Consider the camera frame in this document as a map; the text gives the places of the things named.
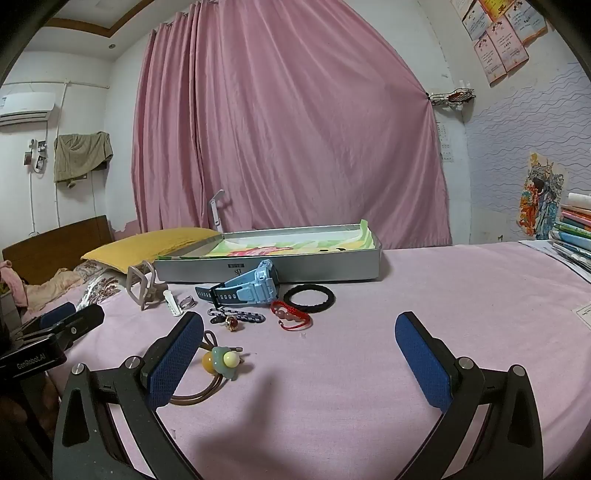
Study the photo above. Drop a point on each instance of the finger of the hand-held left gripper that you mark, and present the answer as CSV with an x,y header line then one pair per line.
x,y
83,323
57,314

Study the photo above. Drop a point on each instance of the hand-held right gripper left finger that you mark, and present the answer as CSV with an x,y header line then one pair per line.
x,y
173,360

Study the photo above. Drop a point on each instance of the wall socket device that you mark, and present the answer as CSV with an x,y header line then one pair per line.
x,y
37,157

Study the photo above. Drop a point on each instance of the pink curtain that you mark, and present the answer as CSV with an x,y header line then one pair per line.
x,y
300,115

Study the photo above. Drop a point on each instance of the floral patterned pillow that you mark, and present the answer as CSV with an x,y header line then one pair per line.
x,y
99,281

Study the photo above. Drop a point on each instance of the grey plastic cage toy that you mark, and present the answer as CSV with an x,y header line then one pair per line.
x,y
138,295

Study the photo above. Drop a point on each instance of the cluster of wall certificates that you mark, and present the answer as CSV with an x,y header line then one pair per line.
x,y
505,44

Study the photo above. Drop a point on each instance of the white folding lamp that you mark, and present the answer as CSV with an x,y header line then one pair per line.
x,y
217,212

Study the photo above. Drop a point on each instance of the stack of books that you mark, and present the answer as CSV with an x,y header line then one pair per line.
x,y
575,226

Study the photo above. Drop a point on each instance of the small wall calendar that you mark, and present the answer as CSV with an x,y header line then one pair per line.
x,y
446,143

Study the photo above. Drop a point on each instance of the pink tablecloth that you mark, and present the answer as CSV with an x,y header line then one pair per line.
x,y
346,369

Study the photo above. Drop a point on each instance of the light blue watch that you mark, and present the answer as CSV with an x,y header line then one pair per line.
x,y
258,286

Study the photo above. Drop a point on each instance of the yellow pillow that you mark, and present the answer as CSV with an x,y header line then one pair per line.
x,y
138,247

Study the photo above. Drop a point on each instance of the white loose papers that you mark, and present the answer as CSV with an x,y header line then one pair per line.
x,y
538,245

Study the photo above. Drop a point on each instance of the white air conditioner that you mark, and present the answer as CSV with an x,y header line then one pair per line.
x,y
25,108

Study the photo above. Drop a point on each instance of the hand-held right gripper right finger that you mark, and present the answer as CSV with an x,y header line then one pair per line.
x,y
422,360

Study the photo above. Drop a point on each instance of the pink crumpled clothing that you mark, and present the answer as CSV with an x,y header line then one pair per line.
x,y
11,281

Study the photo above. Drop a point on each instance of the small white hair clip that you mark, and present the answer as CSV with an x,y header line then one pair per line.
x,y
173,302

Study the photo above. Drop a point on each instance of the colourful printed cloth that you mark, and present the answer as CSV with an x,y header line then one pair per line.
x,y
277,244

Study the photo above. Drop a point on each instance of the wooden headboard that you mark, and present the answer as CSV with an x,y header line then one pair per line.
x,y
55,249

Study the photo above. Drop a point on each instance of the colourful figure wall sticker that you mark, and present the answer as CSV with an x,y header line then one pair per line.
x,y
540,198

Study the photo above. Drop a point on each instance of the peach crumpled blanket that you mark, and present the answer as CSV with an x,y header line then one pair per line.
x,y
51,286

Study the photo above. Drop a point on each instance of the green hanging cloth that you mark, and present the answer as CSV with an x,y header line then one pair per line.
x,y
81,154

